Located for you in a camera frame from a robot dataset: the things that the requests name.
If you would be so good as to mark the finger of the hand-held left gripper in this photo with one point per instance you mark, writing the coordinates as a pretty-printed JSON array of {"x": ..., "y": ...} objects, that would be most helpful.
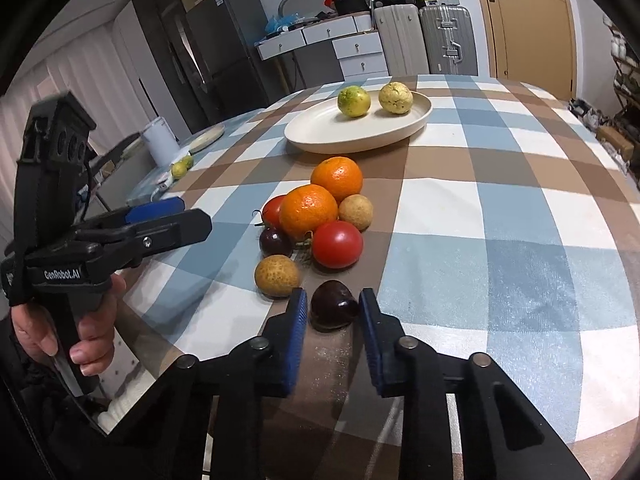
[
  {"x": 152, "y": 211},
  {"x": 170, "y": 235}
]

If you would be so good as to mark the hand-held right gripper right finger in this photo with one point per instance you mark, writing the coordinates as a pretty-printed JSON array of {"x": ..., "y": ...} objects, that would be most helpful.
[{"x": 372, "y": 340}]

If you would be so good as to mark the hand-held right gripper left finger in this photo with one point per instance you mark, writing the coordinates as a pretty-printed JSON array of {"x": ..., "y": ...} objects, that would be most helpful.
[{"x": 299, "y": 330}]

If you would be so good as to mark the dark purple passion fruit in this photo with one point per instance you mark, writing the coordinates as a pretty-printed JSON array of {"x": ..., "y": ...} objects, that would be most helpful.
[
  {"x": 334, "y": 306},
  {"x": 275, "y": 243}
]

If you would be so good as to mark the small brown round fruit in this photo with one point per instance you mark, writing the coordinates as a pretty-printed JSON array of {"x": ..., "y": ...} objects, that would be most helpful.
[
  {"x": 277, "y": 276},
  {"x": 356, "y": 212}
]

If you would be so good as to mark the red tomato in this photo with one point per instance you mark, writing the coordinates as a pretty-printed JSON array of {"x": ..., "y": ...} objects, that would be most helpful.
[
  {"x": 338, "y": 244},
  {"x": 272, "y": 212}
]

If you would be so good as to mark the orange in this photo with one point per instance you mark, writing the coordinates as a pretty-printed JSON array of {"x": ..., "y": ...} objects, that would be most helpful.
[
  {"x": 308, "y": 212},
  {"x": 337, "y": 176}
]

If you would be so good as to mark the cream oval plate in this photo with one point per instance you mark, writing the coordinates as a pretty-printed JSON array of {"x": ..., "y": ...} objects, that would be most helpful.
[{"x": 350, "y": 134}]

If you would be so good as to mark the person's left forearm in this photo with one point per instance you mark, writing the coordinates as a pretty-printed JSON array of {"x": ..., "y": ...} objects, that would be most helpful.
[{"x": 35, "y": 410}]

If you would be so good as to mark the person's left hand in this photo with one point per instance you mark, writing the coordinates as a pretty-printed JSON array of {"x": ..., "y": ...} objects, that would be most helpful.
[{"x": 97, "y": 332}]

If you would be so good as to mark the small yellow citrus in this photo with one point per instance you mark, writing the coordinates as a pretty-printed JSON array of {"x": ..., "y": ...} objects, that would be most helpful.
[{"x": 178, "y": 170}]

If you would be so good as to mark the small green citrus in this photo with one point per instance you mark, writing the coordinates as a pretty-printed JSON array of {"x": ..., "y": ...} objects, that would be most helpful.
[{"x": 187, "y": 162}]

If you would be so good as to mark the white kettle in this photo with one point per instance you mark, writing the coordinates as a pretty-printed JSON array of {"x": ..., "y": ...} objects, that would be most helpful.
[{"x": 159, "y": 142}]

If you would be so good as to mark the small cream plate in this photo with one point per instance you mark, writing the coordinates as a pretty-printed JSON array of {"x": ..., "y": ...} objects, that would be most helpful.
[{"x": 206, "y": 140}]

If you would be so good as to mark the pale curtain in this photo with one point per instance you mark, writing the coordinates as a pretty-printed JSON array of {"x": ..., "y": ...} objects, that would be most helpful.
[{"x": 65, "y": 80}]

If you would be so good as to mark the checked tablecloth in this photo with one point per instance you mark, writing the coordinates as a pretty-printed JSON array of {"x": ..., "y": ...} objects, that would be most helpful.
[{"x": 500, "y": 260}]

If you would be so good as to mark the grey refrigerator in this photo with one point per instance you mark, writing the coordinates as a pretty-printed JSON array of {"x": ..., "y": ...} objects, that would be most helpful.
[{"x": 230, "y": 45}]

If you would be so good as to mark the blue plastic bag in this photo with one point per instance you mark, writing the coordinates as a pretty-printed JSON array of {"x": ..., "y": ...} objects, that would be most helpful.
[{"x": 279, "y": 24}]

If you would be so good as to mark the green yellow citrus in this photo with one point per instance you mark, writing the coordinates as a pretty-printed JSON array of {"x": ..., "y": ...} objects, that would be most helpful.
[{"x": 353, "y": 102}]

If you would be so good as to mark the bumpy yellow guava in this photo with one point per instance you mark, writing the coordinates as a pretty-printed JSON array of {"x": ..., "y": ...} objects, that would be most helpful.
[{"x": 395, "y": 97}]

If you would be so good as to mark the white drawer cabinet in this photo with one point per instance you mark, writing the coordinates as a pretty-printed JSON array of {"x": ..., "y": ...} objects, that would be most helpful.
[{"x": 350, "y": 47}]

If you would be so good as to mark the white suitcase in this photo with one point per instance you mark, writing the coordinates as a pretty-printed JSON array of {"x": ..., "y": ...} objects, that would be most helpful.
[{"x": 400, "y": 40}]

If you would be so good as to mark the silver suitcase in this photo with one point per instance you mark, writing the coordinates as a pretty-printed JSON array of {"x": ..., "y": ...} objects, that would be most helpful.
[{"x": 447, "y": 40}]

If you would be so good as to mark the grey white shoes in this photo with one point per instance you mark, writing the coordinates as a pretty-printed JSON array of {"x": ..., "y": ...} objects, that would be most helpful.
[{"x": 587, "y": 112}]

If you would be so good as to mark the shoe rack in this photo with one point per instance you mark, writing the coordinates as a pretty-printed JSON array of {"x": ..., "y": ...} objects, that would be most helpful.
[{"x": 625, "y": 100}]

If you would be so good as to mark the wooden door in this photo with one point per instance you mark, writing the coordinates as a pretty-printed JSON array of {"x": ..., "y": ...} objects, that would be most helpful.
[{"x": 530, "y": 25}]

